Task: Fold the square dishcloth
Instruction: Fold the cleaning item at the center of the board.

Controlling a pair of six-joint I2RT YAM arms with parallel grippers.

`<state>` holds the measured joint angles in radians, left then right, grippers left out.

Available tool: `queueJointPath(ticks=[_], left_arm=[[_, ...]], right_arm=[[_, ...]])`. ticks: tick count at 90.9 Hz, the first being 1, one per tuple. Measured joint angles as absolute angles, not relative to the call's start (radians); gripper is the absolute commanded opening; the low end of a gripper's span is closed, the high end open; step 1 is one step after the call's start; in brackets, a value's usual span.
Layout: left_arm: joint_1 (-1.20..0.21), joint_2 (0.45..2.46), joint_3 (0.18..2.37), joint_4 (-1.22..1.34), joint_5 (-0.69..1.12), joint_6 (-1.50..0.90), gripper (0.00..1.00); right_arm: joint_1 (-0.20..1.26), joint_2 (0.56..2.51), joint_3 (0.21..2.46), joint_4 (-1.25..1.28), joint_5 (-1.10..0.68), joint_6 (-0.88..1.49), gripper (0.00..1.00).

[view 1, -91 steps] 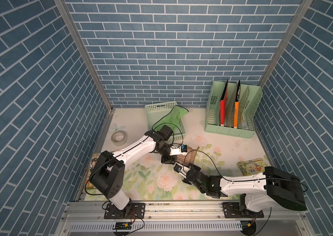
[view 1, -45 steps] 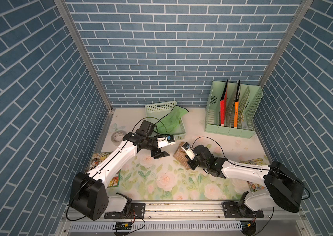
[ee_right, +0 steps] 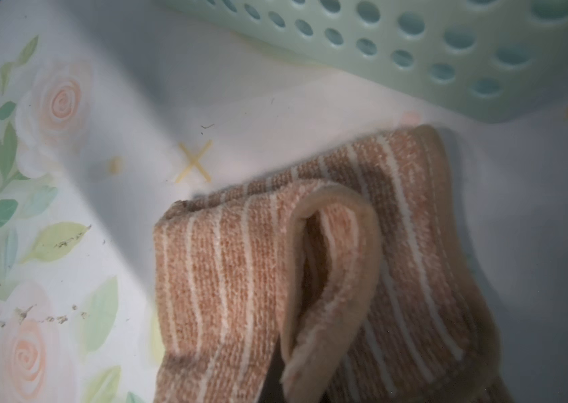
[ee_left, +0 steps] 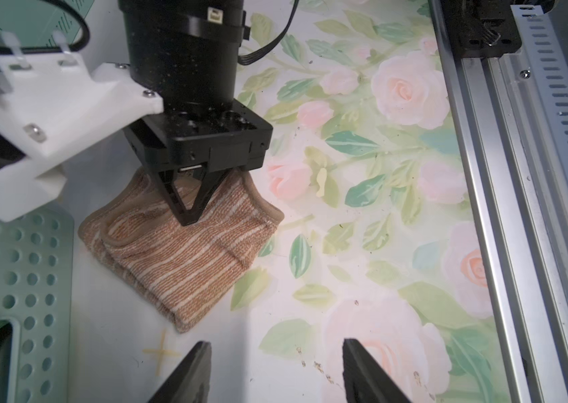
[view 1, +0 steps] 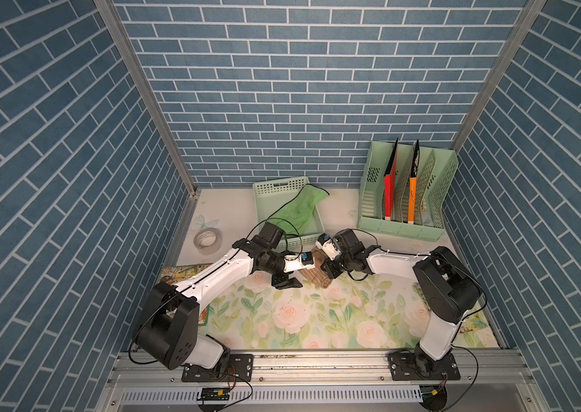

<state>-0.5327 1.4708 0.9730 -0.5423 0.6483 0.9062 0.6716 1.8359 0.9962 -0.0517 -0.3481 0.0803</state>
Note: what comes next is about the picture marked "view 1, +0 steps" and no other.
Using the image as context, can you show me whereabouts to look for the green and grey dishcloth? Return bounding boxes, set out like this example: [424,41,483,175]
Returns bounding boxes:
[267,185,329,236]

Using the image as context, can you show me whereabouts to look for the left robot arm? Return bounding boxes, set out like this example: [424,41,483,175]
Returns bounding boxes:
[131,222,314,374]

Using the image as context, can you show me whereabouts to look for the orange folder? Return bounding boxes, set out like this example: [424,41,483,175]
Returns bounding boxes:
[407,141,420,224]

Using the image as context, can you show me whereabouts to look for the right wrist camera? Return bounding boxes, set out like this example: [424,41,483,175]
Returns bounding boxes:
[315,233,341,260]

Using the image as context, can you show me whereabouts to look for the brown striped dishcloth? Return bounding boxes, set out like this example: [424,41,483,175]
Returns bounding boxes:
[300,247,333,288]

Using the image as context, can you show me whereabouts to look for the red folder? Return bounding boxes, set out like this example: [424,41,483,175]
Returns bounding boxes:
[384,140,399,221]

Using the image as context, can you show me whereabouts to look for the aluminium front rail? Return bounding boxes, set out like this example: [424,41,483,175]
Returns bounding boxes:
[97,348,548,411]

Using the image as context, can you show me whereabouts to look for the roll of clear tape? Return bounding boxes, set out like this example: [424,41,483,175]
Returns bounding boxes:
[192,228,223,256]

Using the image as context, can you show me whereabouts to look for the green file organizer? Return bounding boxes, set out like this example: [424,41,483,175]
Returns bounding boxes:
[357,142,458,241]

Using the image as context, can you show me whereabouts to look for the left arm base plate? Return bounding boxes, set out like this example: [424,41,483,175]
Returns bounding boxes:
[181,353,254,383]

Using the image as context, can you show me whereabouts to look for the floral table mat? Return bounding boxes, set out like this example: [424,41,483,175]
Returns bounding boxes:
[199,271,431,350]

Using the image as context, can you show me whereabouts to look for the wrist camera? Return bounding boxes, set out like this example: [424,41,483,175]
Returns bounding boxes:
[283,252,315,273]
[315,233,341,260]

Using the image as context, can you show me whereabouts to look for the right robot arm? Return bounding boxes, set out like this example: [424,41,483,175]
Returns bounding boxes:
[315,228,483,364]

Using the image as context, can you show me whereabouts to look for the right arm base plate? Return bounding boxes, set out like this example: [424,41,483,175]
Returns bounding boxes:
[388,350,461,381]

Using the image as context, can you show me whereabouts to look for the electronics board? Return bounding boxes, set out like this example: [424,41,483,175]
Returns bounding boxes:
[197,387,231,403]
[419,386,448,412]

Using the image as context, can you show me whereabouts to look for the left picture book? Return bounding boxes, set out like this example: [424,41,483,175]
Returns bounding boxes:
[159,264,212,325]

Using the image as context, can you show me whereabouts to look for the right electronics board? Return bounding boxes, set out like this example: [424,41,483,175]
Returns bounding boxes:
[419,386,448,412]

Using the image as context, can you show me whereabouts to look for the green plastic basket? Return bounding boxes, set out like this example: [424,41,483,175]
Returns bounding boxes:
[253,176,324,252]

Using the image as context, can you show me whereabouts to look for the left electronics board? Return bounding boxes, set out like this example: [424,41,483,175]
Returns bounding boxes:
[197,387,231,403]

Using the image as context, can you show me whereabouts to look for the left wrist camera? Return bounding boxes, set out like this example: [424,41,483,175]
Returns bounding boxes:
[283,252,315,273]

